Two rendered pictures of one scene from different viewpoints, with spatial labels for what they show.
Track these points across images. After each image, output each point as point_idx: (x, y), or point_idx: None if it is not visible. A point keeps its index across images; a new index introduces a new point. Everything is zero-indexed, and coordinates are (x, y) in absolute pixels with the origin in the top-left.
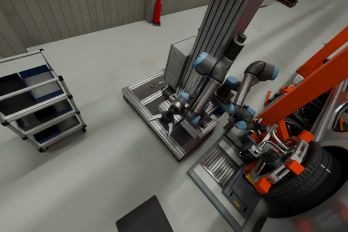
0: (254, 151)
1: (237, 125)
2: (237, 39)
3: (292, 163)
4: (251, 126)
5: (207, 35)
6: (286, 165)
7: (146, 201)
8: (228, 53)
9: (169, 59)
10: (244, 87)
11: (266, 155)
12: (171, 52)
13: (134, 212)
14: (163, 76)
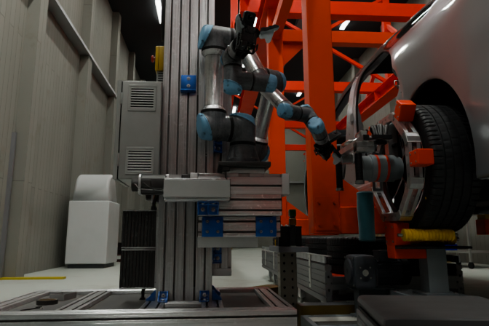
0: (363, 137)
1: (311, 125)
2: None
3: (398, 102)
4: None
5: (182, 37)
6: (400, 113)
7: (364, 300)
8: None
9: (121, 116)
10: None
11: (377, 130)
12: (122, 96)
13: (379, 305)
14: (113, 172)
